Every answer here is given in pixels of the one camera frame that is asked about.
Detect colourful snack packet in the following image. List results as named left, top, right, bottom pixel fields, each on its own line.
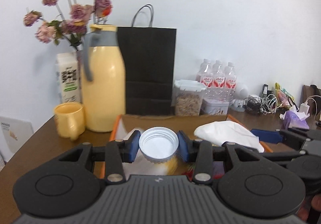
left=274, top=82, right=295, bottom=109

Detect yellow thermos jug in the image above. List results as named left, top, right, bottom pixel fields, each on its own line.
left=81, top=24, right=126, bottom=132

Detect white printed board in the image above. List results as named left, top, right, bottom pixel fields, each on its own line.
left=0, top=116, right=35, bottom=165

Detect yellow cup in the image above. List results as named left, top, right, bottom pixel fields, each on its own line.
left=54, top=103, right=86, bottom=141

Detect tangle of cables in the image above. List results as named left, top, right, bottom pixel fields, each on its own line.
left=244, top=95, right=280, bottom=115

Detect dried pink flower bouquet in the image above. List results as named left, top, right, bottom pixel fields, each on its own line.
left=23, top=0, right=113, bottom=51

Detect red cardboard box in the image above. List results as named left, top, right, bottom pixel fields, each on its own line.
left=100, top=114, right=273, bottom=180

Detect clear seed container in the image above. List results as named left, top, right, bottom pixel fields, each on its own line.
left=174, top=79, right=207, bottom=117

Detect black paper bag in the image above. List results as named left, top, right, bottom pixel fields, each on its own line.
left=117, top=4, right=177, bottom=115

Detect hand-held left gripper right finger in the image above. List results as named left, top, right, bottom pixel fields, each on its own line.
left=177, top=131, right=262, bottom=184

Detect white tin box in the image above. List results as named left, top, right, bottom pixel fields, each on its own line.
left=202, top=98, right=230, bottom=116

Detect purple tissue pack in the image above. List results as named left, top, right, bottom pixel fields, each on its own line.
left=279, top=110, right=310, bottom=130

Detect white crumpled plastic bag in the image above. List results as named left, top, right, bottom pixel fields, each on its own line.
left=194, top=121, right=265, bottom=153

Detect white bottle cap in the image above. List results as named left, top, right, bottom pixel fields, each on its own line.
left=138, top=127, right=180, bottom=164

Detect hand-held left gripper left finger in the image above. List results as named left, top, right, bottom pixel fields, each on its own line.
left=59, top=130, right=141, bottom=185

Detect white robot toy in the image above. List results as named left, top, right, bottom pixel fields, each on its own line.
left=230, top=84, right=249, bottom=113

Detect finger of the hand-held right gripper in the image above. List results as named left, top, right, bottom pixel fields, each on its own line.
left=250, top=129, right=321, bottom=144
left=262, top=150, right=308, bottom=164

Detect white milk carton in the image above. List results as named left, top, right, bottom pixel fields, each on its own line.
left=55, top=53, right=82, bottom=104

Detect clear water bottle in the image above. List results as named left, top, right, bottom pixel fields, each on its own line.
left=212, top=59, right=225, bottom=100
left=196, top=58, right=214, bottom=100
left=224, top=62, right=238, bottom=101

